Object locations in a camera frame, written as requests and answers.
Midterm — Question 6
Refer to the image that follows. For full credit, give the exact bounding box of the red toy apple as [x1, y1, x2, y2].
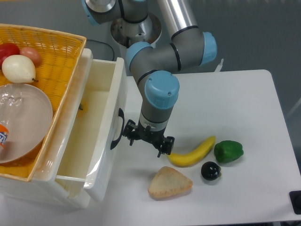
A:
[0, 43, 20, 68]

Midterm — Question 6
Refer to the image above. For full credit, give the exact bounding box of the yellow toy banana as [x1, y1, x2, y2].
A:
[168, 136, 216, 167]

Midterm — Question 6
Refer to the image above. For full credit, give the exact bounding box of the white toy pear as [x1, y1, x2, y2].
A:
[2, 55, 38, 83]

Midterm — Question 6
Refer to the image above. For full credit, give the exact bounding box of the beige plate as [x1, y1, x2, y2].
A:
[0, 84, 53, 163]

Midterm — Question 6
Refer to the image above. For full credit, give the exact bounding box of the white drawer cabinet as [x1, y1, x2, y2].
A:
[0, 48, 93, 208]

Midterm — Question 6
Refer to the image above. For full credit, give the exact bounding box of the yellow toy pepper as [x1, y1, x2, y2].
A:
[77, 102, 88, 117]

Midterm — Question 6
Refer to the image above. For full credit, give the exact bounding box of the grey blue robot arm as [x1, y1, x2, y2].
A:
[82, 0, 217, 154]

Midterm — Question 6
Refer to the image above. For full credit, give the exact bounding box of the clear plastic bottle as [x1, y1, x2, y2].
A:
[0, 84, 23, 153]

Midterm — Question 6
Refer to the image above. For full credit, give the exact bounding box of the pink toy peach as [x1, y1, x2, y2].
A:
[20, 47, 42, 67]

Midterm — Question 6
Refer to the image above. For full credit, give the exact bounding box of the green toy pepper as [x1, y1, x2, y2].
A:
[214, 140, 244, 163]

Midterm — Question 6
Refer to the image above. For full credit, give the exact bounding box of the white drawer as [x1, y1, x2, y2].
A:
[59, 58, 127, 202]

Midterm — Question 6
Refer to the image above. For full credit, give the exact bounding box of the black cable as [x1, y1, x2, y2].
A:
[86, 39, 118, 61]

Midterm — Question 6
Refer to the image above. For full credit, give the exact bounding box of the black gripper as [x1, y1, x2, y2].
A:
[122, 120, 174, 158]

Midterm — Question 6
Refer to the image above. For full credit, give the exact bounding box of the toy bread slice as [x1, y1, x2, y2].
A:
[148, 166, 193, 199]

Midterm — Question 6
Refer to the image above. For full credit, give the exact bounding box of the yellow wicker basket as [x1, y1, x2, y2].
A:
[0, 24, 87, 182]

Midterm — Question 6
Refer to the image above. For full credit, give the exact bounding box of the black device at edge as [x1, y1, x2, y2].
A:
[289, 190, 301, 215]

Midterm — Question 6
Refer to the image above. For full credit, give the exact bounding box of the dark purple toy eggplant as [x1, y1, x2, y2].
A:
[200, 161, 222, 181]

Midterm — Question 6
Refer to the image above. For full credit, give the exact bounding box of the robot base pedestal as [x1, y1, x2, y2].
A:
[111, 13, 162, 58]

